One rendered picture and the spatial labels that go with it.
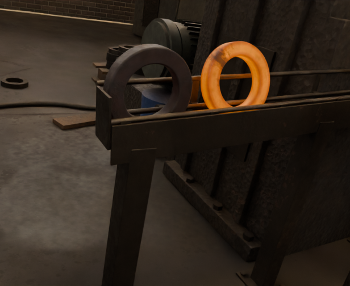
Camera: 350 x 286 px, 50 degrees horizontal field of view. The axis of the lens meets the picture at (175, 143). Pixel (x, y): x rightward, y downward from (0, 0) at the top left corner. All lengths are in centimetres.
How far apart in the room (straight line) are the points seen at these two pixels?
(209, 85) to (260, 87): 15
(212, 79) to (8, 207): 100
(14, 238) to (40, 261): 15
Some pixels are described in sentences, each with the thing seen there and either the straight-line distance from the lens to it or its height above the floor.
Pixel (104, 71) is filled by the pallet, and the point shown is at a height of 14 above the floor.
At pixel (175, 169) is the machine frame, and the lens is 179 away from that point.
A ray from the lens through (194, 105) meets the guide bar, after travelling 87.
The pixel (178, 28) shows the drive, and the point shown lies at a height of 65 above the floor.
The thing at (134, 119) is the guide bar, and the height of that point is 63.
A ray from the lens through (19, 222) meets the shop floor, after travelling 149.
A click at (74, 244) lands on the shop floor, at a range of 138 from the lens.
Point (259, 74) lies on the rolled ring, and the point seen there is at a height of 72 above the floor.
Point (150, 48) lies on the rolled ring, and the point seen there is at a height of 76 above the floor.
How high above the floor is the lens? 89
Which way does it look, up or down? 23 degrees down
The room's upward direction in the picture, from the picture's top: 11 degrees clockwise
